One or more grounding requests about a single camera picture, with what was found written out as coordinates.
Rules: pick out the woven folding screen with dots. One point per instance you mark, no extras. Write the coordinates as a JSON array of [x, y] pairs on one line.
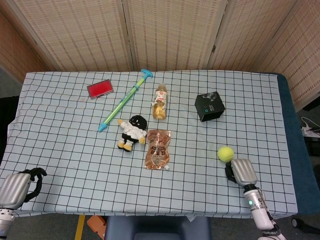
[[170, 35]]

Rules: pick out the silver and black right robot hand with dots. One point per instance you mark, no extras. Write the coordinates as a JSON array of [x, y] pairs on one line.
[[245, 172]]

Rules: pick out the blue padded table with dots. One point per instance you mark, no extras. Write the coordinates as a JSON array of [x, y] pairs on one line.
[[300, 162]]

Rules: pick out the silver and black left robot hand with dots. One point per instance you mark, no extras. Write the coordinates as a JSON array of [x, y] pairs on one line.
[[13, 190]]

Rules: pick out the dark blue padded seat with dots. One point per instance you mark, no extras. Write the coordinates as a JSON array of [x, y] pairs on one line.
[[155, 228]]

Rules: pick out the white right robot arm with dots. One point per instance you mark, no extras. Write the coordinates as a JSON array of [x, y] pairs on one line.
[[257, 207]]

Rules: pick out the green and blue water squirter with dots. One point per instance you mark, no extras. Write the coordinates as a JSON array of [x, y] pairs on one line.
[[120, 105]]

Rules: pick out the brown peanut butter pouch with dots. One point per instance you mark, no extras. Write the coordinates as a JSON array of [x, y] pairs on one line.
[[157, 150]]

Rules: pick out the red card case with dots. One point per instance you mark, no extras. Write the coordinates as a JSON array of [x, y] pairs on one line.
[[100, 89]]

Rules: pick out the black-headed plush doll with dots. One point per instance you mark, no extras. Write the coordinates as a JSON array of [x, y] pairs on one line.
[[132, 132]]

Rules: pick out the yellow tennis ball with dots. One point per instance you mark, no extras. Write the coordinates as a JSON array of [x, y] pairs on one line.
[[225, 154]]

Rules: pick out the orange object on floor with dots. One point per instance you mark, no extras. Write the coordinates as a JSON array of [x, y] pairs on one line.
[[96, 226]]

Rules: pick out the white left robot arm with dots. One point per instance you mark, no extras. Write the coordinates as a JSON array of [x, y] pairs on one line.
[[5, 220]]

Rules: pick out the black cardboard box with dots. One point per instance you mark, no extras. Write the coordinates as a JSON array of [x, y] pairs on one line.
[[208, 110]]

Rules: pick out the amber tea bottle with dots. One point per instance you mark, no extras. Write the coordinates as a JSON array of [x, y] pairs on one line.
[[159, 110]]

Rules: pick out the blue checked tablecloth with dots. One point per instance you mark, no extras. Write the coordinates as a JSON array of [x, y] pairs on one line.
[[75, 162]]

